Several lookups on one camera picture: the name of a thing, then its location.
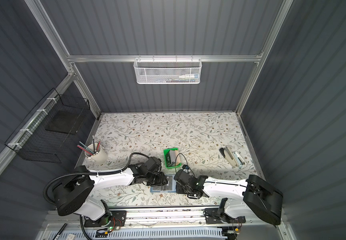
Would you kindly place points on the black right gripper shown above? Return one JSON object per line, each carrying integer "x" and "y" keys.
{"x": 178, "y": 190}

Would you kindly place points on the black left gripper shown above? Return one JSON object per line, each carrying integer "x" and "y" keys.
{"x": 162, "y": 180}

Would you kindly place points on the stack of cards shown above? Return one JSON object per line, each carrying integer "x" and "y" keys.
{"x": 173, "y": 158}

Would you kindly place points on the green plastic card tray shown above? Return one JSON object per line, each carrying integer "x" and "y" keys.
{"x": 165, "y": 154}

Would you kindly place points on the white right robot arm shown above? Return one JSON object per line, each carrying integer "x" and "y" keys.
{"x": 254, "y": 194}

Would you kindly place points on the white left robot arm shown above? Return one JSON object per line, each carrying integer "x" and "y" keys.
{"x": 71, "y": 193}

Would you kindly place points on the beige black stapler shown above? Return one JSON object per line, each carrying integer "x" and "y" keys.
{"x": 227, "y": 154}

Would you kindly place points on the white pencil cup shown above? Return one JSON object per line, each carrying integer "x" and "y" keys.
{"x": 99, "y": 158}

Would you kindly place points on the green pencil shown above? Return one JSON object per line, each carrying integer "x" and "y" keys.
{"x": 85, "y": 148}

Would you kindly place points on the white tube in basket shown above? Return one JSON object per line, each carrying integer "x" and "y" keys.
{"x": 190, "y": 77}

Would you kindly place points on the black pen on base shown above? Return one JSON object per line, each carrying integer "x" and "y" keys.
{"x": 59, "y": 233}

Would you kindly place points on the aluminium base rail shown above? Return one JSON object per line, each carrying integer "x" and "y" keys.
{"x": 159, "y": 217}

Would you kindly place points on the white mesh wall basket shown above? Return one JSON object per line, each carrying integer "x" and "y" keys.
{"x": 166, "y": 71}

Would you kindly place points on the black wire basket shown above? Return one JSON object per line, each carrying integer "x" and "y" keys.
{"x": 50, "y": 134}

